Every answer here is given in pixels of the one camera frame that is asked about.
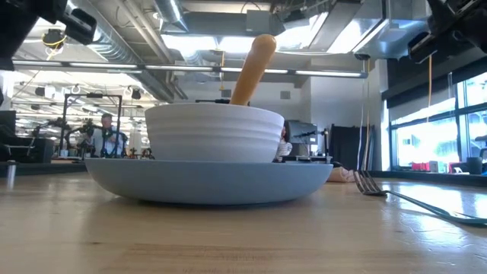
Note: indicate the black curtain panel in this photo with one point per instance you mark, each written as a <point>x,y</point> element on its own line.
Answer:
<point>350,146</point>

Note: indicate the black computer monitor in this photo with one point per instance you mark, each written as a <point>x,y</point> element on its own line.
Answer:
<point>302,132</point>

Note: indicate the silver ventilation duct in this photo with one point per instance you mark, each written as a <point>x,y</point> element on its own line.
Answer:
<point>114,49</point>

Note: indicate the silver metal post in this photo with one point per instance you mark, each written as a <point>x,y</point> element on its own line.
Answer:
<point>11,175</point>

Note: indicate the blue plate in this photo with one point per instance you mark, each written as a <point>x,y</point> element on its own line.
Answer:
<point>209,182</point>

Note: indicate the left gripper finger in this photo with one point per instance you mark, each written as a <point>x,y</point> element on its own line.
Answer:
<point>80,26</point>

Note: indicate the person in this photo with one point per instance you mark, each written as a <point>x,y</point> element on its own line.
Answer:
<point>108,141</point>
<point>283,148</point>

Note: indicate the long ceiling light bar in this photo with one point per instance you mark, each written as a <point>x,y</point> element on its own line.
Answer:
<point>182,68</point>

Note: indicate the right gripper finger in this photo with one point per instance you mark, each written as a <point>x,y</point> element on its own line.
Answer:
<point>424,47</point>

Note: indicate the metal fork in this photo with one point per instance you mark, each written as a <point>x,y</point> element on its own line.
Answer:
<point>367,184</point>

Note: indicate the black background rig frame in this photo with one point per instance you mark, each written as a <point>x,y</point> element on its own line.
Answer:
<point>93,95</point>

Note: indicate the white ribbed bowl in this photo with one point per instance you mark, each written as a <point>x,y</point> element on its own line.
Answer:
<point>213,133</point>

